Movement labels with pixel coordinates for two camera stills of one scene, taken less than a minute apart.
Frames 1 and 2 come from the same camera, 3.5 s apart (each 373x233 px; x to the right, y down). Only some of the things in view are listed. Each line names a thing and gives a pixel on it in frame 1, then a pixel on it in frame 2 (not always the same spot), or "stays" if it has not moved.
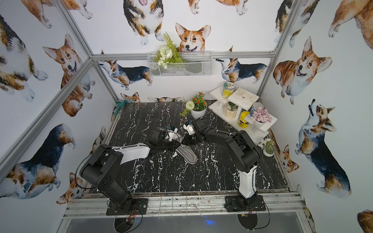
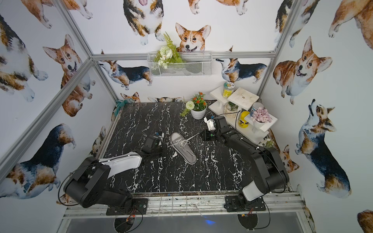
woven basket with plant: [230, 109] stays
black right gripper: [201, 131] -> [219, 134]
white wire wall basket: [198, 64] stays
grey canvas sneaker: [187, 154] stays
